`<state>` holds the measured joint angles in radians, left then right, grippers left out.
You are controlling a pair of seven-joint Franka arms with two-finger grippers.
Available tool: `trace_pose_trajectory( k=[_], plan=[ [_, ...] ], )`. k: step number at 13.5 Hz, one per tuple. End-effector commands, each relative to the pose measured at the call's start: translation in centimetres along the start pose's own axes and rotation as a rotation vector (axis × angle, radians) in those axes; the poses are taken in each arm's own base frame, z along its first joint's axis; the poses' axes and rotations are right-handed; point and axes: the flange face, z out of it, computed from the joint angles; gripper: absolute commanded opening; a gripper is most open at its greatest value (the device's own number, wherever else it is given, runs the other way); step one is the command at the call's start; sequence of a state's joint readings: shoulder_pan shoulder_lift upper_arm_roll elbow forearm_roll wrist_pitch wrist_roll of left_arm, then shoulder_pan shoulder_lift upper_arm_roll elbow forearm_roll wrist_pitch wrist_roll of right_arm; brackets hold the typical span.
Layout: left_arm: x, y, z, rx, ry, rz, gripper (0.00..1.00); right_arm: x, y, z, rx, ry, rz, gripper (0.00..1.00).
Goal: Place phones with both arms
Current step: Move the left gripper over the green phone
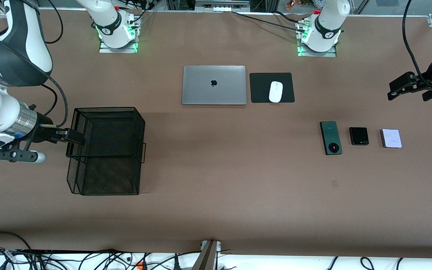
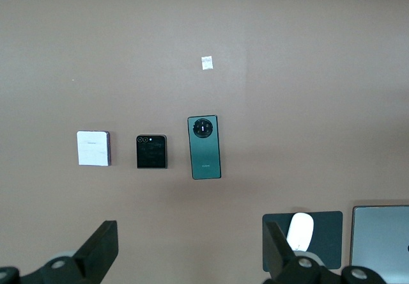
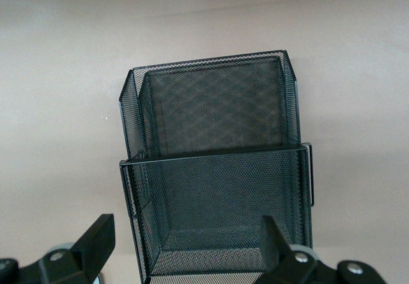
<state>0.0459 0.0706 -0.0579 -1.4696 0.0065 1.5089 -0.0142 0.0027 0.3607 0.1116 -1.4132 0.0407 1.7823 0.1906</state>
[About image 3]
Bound black wire mesh organizer basket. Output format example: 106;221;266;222
117;49;317;284

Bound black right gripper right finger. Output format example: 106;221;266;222
255;215;387;284

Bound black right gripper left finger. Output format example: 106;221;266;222
0;213;116;284

